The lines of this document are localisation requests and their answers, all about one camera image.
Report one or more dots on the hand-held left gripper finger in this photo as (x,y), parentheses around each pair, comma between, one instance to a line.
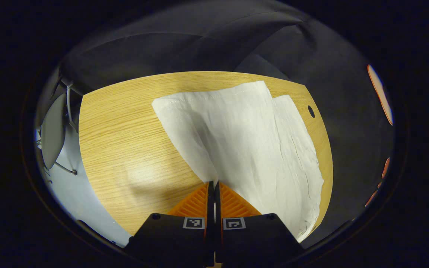
(210,208)
(218,208)

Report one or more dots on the white jeans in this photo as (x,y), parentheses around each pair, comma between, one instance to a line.
(244,141)

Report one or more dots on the black backdrop cloth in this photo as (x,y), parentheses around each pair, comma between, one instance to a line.
(199,48)

